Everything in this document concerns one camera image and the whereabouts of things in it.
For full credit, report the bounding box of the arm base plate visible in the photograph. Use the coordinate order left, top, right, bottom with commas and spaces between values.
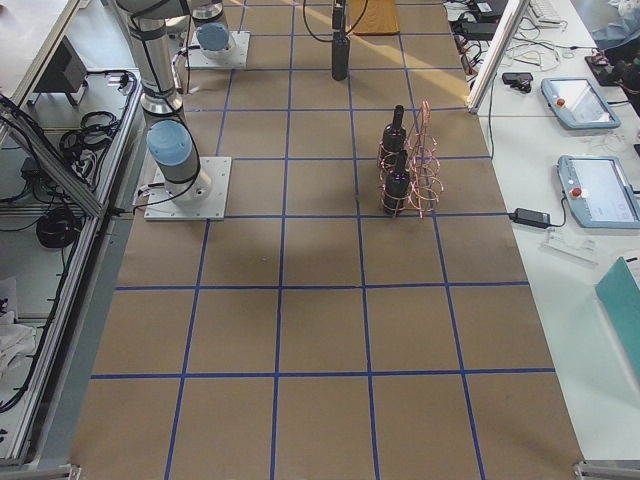
144, 157, 232, 221
188, 31, 251, 70

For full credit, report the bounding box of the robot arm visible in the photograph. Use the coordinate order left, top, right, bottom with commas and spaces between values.
192, 1, 348, 61
116, 1, 222, 206

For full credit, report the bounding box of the teach pendant far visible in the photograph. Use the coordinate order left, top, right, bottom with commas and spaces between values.
541, 77, 621, 130

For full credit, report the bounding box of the teach pendant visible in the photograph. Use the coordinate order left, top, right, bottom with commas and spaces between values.
557, 155, 639, 230
541, 77, 621, 130

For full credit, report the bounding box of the teal box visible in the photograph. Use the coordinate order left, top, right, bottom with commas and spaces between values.
596, 256, 639, 341

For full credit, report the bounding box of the copper wire bottle basket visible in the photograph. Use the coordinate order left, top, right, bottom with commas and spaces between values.
377, 101, 444, 217

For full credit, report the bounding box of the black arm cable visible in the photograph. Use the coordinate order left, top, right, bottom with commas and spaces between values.
302, 0, 371, 44

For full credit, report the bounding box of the aluminium frame post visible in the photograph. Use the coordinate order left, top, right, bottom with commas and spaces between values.
466, 0, 529, 114

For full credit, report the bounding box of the teach pendant near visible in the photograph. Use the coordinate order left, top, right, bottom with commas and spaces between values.
557, 155, 639, 230

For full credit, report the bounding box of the dark wine bottle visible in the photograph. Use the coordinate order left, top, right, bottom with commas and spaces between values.
382, 150, 410, 216
331, 31, 350, 81
379, 105, 406, 171

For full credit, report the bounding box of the wooden tray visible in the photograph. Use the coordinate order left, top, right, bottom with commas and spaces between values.
347, 0, 400, 36

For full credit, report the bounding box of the black power brick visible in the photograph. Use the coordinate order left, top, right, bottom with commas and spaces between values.
509, 208, 551, 229

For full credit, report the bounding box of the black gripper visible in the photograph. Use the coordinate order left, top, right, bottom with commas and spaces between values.
331, 0, 346, 30

